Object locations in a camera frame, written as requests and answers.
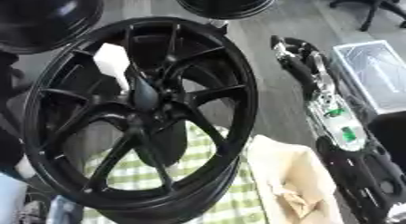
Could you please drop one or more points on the black office chair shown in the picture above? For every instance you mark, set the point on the black office chair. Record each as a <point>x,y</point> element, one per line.
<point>373,4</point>

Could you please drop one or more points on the clear plastic box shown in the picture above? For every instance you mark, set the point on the clear plastic box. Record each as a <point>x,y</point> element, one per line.
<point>375,73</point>

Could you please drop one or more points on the silver and black right robot arm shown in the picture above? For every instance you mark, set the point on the silver and black right robot arm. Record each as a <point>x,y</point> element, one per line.
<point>365,173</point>

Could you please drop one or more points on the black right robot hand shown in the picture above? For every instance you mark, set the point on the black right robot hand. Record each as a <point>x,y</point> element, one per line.
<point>302,71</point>

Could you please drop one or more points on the black spoked wheel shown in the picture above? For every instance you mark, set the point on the black spoked wheel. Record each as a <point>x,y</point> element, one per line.
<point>232,82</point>

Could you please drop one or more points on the large black round wheel rim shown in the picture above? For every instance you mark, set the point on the large black round wheel rim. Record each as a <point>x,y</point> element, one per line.
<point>45,19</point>

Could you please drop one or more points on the tan cardboard box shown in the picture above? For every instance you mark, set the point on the tan cardboard box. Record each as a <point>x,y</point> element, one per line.
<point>296,170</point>

